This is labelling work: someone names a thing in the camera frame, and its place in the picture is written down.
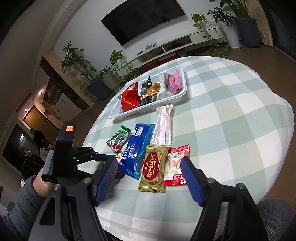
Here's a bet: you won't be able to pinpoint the white long snack packet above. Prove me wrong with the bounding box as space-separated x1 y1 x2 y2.
157 73 173 99

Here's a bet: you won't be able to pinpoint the orange snack packet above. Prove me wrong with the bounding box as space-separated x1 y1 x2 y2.
147 82 161 96

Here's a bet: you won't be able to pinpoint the plant in white ribbed pot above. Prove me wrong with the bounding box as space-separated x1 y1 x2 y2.
99 66 120 93

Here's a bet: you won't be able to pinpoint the pale pink long packet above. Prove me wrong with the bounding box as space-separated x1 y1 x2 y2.
150 104 174 147

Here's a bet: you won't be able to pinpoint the light blue snack bag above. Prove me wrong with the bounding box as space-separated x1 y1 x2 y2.
118 94 123 113

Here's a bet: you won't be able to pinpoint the trailing vine plant left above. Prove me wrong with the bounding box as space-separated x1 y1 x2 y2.
109 50 138 84

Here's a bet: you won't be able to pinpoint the strawberry white red packet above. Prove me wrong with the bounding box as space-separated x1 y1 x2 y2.
163 144 190 186

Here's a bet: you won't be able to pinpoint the large leaf plant dark pot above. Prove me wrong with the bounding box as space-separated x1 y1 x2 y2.
220 0 260 48

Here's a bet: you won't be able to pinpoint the person's left hand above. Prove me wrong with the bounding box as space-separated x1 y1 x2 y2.
33 169 54 198

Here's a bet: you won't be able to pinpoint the trailing vine plant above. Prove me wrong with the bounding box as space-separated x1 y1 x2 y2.
109 50 138 84
190 13 231 58

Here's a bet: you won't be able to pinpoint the black wall television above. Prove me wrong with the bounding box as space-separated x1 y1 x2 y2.
101 0 185 46

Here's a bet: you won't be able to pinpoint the dark blue snack packet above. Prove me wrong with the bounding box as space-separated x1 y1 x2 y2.
118 123 155 180

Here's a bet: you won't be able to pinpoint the white tv console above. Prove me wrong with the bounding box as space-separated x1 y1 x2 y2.
131 29 227 68

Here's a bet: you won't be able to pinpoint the grey sleeve left forearm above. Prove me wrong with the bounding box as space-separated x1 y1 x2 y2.
1 176 45 240

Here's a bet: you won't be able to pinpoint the checkered green white tablecloth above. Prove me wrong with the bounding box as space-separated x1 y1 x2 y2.
97 56 295 240

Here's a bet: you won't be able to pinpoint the trailing vine plant right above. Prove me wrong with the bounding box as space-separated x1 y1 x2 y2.
190 13 231 58

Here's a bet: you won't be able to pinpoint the green candy packet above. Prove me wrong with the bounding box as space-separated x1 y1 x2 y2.
106 125 130 155

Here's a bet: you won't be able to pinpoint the gold red biscuit packet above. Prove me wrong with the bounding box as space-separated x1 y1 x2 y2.
138 145 170 193

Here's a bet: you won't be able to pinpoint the cables on console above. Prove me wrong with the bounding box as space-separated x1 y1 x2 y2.
138 42 159 55

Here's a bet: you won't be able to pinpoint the white plastic tray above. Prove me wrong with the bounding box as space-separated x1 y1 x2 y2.
108 66 187 120

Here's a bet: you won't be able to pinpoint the plant in white pot right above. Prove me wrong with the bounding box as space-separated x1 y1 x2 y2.
207 7 242 49

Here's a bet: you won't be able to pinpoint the tall plant dark pot left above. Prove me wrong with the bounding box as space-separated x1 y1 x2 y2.
61 41 111 102

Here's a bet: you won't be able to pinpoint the black snack packet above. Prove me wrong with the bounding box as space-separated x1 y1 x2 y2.
139 77 157 106

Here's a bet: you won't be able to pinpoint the white wall cabinet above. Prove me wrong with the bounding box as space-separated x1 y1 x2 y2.
34 50 96 128

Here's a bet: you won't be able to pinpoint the red storage box right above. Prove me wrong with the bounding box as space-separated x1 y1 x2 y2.
158 53 178 64

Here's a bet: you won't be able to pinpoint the beige curtain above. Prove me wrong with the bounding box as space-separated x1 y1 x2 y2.
245 0 274 47

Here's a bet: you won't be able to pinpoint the pink snack bar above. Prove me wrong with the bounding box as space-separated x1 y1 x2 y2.
166 70 184 95

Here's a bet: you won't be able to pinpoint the red storage box left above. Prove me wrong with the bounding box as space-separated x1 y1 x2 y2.
140 61 159 74

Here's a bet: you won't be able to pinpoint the red storage box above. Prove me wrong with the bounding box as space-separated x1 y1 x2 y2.
140 61 159 74
158 53 178 64

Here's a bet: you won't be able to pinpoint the red snack bag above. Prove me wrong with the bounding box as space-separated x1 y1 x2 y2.
120 82 139 112

